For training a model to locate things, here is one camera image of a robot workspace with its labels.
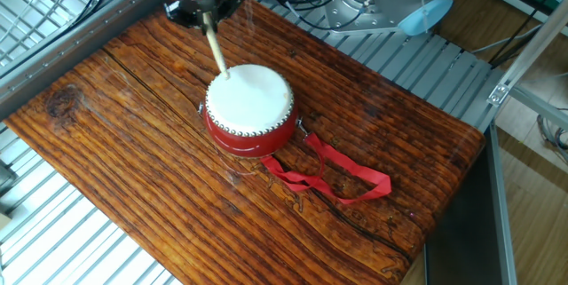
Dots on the red drum with white skin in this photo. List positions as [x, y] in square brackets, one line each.
[257, 107]

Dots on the metal snap hook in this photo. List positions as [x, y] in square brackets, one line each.
[302, 127]

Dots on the aluminium table edge rail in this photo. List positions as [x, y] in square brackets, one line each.
[503, 214]

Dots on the metal corner bracket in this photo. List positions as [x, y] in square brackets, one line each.
[498, 95]

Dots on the aluminium frame beam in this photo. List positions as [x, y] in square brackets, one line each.
[541, 105]

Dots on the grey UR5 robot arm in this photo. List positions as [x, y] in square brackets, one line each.
[386, 5]

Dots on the wood-grain table mat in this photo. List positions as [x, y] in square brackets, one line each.
[133, 178]

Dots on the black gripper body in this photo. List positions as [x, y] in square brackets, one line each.
[208, 3]

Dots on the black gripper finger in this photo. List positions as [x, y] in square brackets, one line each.
[186, 16]
[231, 10]

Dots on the wooden drumstick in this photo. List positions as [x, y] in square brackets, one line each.
[217, 49]

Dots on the aluminium frame post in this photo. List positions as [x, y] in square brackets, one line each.
[532, 45]

